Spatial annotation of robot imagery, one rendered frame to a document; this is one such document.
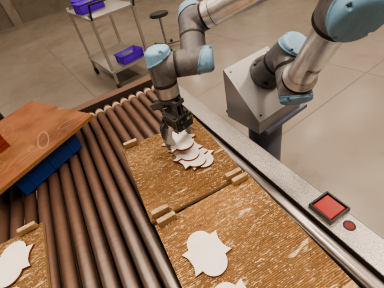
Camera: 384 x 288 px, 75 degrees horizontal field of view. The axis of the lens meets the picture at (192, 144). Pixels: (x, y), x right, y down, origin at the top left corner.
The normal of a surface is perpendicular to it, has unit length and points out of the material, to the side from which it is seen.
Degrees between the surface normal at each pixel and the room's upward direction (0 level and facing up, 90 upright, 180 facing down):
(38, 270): 0
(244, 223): 0
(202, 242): 0
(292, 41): 36
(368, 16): 118
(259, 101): 43
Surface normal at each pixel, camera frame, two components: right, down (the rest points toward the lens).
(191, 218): -0.18, -0.73
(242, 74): 0.26, -0.23
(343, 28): 0.07, 0.93
